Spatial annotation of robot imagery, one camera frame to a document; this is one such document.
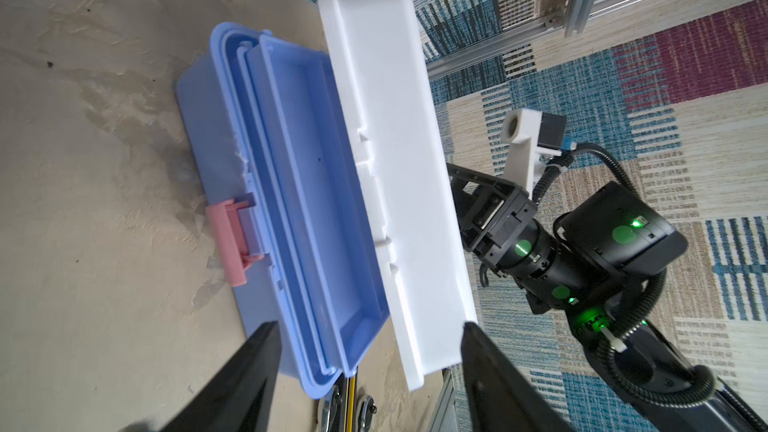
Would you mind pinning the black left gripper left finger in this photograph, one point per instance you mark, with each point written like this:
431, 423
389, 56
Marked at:
240, 395

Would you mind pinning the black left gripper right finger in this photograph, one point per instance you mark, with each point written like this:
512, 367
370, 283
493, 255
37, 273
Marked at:
499, 397

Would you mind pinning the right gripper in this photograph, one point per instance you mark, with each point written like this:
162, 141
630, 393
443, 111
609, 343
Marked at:
496, 217

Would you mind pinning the black handled ratchet wrench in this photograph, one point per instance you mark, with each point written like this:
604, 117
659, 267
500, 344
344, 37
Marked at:
328, 411

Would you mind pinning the yellow handled ratchet wrench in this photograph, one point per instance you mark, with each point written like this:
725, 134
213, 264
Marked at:
364, 414

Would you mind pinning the blue white plastic toolbox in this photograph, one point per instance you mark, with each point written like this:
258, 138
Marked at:
328, 193

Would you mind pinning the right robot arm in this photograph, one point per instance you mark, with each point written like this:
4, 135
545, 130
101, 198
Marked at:
604, 265

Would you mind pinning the yellow black utility knife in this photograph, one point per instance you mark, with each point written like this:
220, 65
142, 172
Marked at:
349, 404

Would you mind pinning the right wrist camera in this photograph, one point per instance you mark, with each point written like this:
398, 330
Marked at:
533, 138

